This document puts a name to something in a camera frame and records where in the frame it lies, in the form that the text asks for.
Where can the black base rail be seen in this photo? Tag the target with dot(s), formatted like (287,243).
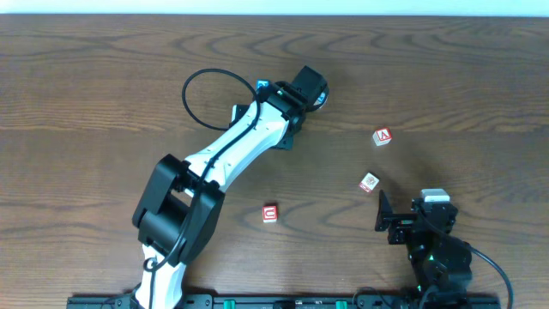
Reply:
(365,299)

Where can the red letter A block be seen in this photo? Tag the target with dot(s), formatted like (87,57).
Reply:
(382,136)

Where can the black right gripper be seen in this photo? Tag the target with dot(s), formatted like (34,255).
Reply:
(397,223)

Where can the shell picture block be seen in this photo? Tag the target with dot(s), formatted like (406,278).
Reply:
(369,182)

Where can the blue number 2 block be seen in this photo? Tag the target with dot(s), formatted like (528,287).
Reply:
(260,84)

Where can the blue letter P block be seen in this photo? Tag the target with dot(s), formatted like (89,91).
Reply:
(321,100)

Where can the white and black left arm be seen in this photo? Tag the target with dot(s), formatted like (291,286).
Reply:
(180,206)

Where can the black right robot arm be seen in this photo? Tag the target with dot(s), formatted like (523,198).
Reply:
(440,265)

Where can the red letter U block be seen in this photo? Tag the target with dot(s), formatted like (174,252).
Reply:
(269,213)

